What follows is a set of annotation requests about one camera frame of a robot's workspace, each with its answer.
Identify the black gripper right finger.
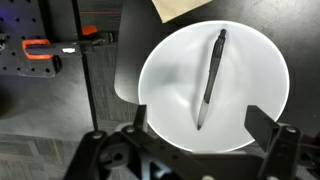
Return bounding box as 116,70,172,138
244,104,320,180

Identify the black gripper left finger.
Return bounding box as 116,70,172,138
64,104,216,180

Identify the black pen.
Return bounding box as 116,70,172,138
196,28,228,131

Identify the white round bowl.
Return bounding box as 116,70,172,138
137,20,291,155

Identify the black orange bar clamp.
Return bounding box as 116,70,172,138
21,0,115,135

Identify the small plain brown envelope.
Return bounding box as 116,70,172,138
151,0,213,24

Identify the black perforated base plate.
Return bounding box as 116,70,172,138
0,0,63,79

